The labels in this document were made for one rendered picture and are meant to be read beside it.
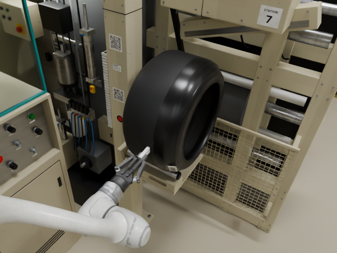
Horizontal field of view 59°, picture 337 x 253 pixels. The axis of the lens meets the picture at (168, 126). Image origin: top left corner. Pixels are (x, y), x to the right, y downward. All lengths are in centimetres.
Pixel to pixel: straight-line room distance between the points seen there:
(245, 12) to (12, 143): 124
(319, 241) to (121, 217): 199
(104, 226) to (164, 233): 149
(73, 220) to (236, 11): 105
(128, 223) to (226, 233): 157
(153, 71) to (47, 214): 73
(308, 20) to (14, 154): 151
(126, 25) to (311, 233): 215
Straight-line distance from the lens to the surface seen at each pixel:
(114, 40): 147
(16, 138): 162
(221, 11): 144
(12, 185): 169
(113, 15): 143
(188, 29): 169
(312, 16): 148
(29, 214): 93
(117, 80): 156
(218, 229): 253
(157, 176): 164
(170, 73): 130
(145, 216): 252
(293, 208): 287
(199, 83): 129
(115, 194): 118
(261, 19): 139
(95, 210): 113
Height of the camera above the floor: 208
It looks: 38 degrees down
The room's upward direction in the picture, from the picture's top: 4 degrees clockwise
